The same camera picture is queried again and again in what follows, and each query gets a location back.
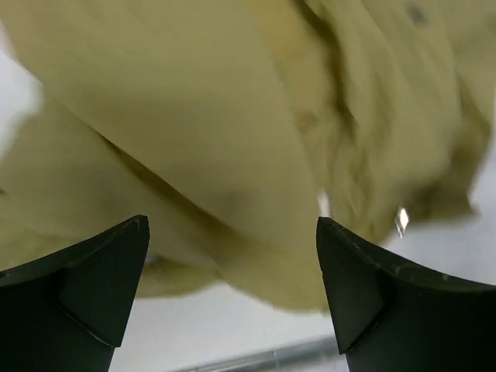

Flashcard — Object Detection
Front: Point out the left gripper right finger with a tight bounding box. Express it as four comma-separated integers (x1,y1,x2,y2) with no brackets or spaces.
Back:
316,217,495,372

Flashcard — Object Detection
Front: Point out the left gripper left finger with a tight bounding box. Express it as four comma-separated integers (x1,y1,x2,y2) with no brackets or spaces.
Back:
1,215,150,372

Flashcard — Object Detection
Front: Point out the olive green jacket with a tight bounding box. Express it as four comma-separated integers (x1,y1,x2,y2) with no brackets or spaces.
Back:
1,1,495,312

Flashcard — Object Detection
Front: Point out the aluminium front rail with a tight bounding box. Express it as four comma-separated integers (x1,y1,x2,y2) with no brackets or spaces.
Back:
182,336,349,372

